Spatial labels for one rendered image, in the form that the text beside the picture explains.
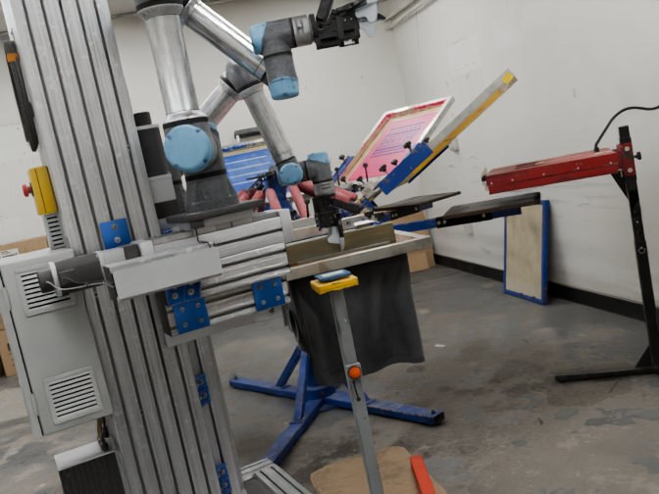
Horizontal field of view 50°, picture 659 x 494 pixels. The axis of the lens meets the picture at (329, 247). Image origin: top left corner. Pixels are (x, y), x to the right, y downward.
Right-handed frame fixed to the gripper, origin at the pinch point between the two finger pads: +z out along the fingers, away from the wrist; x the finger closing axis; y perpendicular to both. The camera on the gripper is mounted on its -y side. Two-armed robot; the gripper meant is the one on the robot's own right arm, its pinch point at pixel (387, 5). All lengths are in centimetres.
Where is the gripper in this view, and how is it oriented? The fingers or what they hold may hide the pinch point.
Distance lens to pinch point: 187.3
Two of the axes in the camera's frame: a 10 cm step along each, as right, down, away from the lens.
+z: 9.8, -1.9, -0.1
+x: -0.1, -0.1, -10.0
